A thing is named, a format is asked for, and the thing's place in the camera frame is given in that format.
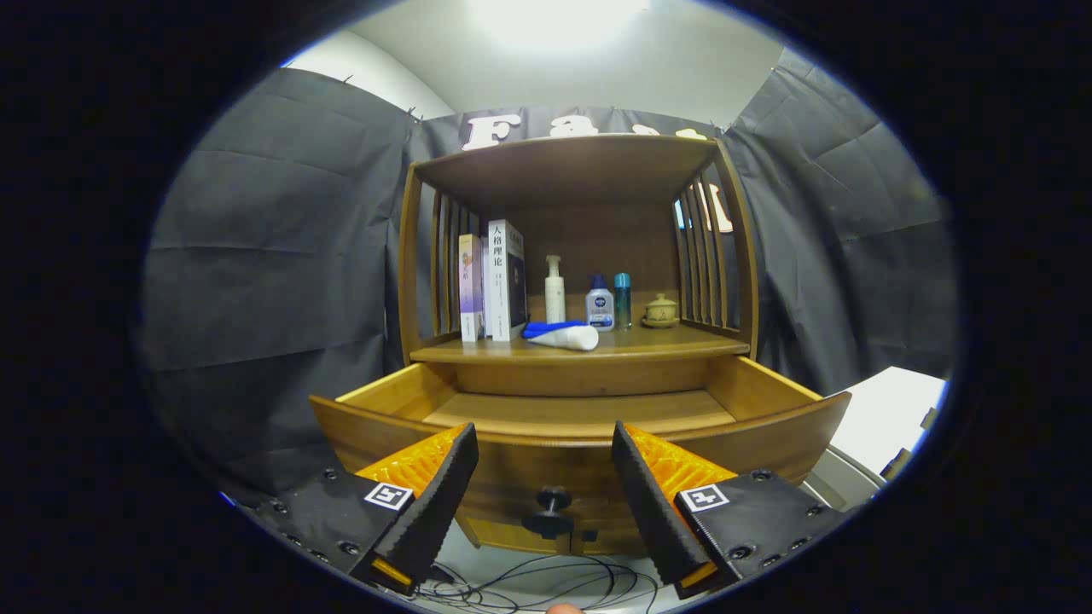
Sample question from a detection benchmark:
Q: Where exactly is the tan lidded teacup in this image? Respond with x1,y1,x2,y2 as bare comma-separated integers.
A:
642,293,681,329

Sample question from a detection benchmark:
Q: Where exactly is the white table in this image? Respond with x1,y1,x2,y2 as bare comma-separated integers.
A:
829,367,948,474

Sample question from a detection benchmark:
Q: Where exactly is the black backdrop cloth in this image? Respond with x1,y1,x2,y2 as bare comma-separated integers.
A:
136,47,956,504

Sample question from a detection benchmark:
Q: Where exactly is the brown wooden drawer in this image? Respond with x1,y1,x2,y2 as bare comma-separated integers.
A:
309,354,852,557

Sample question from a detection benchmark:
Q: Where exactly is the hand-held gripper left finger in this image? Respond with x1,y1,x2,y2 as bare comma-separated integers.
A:
256,422,480,596

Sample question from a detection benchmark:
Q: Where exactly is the brown wooden cabinet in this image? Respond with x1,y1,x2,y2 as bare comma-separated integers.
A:
397,134,760,559

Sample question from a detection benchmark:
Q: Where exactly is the white pump bottle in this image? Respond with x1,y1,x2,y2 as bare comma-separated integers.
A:
545,254,566,324

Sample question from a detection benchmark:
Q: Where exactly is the white squeeze tube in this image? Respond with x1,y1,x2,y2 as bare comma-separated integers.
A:
526,325,600,352

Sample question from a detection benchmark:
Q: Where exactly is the thin pink book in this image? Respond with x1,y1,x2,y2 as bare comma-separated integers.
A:
458,234,485,344

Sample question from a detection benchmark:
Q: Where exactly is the brown wooden countertop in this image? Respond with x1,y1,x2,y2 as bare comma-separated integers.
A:
409,322,752,366

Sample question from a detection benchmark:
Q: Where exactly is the white bottle with blue cap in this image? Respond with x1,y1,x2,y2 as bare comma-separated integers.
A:
586,274,616,332

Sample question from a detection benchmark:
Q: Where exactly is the black drawer knob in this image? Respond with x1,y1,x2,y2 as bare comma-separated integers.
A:
522,486,577,540

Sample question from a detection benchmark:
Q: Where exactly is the thick white book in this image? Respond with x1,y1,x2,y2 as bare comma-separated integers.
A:
483,219,528,343

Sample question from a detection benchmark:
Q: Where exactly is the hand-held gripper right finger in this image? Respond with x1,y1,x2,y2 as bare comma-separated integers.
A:
611,420,847,600

